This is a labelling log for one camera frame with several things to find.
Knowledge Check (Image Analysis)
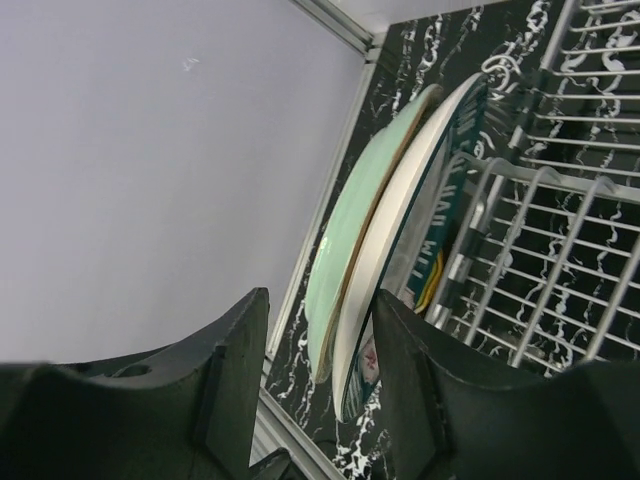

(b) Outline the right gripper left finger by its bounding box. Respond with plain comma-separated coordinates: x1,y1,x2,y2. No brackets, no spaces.
1,288,269,479

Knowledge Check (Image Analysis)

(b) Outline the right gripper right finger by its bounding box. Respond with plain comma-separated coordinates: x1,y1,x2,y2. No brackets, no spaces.
373,291,639,479

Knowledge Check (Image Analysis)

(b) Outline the white plate teal rim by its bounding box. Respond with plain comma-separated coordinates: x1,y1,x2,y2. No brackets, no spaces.
332,73,489,423

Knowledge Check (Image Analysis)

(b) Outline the light green flower plate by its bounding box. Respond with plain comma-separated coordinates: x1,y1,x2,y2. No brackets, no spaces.
304,84,444,384

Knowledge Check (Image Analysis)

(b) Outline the yellow scalloped plate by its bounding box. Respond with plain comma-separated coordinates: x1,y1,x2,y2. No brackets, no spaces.
414,250,445,313

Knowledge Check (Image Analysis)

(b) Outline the left aluminium frame post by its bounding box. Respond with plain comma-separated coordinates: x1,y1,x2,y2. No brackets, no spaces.
259,0,396,480

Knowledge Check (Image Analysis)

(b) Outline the metal wire dish rack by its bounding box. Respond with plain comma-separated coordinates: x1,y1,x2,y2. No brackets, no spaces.
426,1,639,376

